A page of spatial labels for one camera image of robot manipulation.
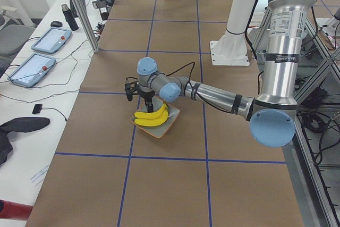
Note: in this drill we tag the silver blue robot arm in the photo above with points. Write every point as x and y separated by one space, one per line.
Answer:
271 113

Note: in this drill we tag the lower blue teach pendant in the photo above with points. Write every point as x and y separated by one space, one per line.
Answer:
32 70

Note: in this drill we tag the aluminium frame rack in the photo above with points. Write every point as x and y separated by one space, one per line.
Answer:
312 157

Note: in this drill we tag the black water bottle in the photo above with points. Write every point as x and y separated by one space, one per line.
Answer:
69 17

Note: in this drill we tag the blue teach pendant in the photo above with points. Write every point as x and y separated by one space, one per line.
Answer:
52 40
32 70

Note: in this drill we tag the paper sheet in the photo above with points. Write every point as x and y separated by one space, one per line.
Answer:
39 176

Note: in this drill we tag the black cloth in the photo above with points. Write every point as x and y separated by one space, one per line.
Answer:
22 125

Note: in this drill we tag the upper blue teach pendant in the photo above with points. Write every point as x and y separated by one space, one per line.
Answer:
52 40

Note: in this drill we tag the grey office chair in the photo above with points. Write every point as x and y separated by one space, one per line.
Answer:
13 38

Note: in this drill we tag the red cylinder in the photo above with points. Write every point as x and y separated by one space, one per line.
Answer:
15 211

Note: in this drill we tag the small black device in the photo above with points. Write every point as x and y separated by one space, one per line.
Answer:
37 108

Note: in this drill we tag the aluminium frame post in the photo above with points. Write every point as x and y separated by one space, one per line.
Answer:
86 24

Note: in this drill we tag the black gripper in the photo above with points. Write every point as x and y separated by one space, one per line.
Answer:
147 95

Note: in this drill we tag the black computer mouse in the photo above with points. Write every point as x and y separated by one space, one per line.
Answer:
56 24

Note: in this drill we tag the yellow banana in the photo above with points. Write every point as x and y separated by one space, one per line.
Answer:
153 122
153 115

